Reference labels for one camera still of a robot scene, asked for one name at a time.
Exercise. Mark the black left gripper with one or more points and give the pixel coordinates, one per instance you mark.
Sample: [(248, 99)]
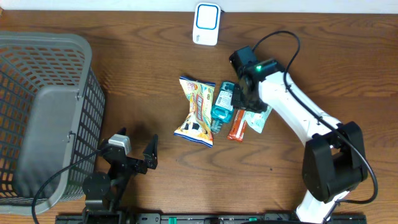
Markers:
[(150, 157)]

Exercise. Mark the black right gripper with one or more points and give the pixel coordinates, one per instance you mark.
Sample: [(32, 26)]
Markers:
[(237, 89)]

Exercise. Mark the teal blister pack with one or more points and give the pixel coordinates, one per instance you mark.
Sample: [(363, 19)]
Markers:
[(222, 111)]

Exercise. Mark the green orange snack packet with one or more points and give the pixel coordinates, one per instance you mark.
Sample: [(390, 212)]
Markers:
[(257, 121)]

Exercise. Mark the red snack packet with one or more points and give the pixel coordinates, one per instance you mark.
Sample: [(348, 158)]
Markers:
[(238, 127)]

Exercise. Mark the cream yellow snack bag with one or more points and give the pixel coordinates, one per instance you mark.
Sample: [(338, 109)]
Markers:
[(197, 125)]

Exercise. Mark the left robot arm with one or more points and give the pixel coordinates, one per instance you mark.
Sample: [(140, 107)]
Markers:
[(104, 190)]

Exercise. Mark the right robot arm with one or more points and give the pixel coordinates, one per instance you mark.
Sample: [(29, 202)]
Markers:
[(333, 162)]

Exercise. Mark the white barcode scanner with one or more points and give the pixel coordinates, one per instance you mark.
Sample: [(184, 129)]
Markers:
[(206, 24)]

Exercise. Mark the grey plastic shopping basket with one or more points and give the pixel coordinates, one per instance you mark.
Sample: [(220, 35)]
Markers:
[(52, 109)]

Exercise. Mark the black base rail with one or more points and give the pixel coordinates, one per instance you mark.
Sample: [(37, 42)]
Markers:
[(155, 218)]

